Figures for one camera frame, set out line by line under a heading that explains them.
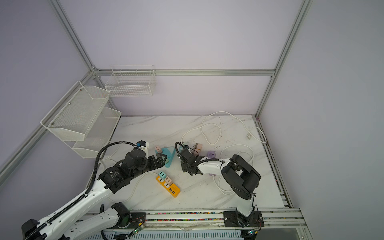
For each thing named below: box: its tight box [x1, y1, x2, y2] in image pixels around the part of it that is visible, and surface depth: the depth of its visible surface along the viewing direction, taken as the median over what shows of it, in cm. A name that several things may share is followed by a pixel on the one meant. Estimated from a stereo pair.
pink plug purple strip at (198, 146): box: [195, 143, 203, 150], surface depth 103 cm
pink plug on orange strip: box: [164, 176, 173, 186], surface depth 82 cm
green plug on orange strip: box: [158, 171, 167, 179], surface depth 84 cm
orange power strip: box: [156, 175, 181, 198], surface depth 84 cm
